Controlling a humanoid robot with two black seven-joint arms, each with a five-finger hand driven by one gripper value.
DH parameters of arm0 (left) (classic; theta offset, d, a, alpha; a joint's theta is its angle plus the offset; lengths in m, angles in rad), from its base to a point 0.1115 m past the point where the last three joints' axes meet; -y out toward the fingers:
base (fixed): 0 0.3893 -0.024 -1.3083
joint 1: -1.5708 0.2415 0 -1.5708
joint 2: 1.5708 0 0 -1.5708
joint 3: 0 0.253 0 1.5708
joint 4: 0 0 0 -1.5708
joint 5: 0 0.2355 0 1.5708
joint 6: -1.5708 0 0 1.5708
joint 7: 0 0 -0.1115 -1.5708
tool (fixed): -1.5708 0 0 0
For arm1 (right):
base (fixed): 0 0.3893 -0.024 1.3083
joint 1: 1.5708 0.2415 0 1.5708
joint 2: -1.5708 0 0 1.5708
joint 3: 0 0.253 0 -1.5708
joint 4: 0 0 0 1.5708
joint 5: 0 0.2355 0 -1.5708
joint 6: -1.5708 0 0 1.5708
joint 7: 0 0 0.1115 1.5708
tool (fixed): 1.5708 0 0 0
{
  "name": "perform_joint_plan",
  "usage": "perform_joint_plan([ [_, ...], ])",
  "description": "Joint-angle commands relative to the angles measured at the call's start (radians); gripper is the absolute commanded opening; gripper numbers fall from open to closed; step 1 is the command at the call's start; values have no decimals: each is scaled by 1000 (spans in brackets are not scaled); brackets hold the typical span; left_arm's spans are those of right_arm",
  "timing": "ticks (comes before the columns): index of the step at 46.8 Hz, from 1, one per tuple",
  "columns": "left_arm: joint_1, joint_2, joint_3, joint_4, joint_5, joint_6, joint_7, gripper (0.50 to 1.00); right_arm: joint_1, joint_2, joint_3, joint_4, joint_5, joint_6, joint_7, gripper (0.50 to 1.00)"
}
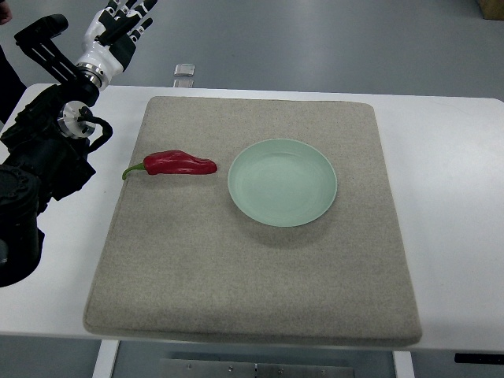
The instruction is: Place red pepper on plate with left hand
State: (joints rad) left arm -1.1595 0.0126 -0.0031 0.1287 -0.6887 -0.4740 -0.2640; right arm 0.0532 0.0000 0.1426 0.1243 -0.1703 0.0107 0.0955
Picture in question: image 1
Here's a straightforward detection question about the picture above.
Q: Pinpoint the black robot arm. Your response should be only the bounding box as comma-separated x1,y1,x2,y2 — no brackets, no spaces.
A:
1,14,113,287

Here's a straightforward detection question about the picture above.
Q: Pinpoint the metal base plate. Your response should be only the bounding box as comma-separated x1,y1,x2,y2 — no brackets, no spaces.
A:
159,358,354,378

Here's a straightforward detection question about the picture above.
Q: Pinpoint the white table leg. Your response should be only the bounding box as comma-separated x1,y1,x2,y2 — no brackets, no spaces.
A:
393,351,415,378
91,340,120,378

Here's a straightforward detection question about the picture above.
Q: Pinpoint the red pepper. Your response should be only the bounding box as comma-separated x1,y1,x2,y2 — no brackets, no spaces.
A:
121,150,217,180

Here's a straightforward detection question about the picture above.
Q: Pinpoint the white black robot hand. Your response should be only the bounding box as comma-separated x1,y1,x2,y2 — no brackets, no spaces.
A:
76,0,158,83

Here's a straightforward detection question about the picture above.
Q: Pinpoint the black table control panel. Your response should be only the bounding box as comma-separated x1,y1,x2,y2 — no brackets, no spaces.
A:
454,353,504,365

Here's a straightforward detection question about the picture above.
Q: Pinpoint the white right table leg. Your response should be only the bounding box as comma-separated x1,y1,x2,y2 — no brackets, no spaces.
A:
393,351,415,378

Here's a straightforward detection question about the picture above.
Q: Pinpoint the light green plate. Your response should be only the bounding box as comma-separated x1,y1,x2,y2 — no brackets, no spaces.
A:
228,139,338,228

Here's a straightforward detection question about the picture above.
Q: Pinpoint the cardboard box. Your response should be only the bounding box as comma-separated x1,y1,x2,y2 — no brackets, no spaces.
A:
477,0,504,20

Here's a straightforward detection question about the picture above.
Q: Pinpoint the beige felt mat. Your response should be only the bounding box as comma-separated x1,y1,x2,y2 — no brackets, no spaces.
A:
83,96,422,347

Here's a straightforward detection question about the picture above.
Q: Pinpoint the white left table leg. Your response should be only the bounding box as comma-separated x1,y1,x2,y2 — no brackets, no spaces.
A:
91,340,120,378

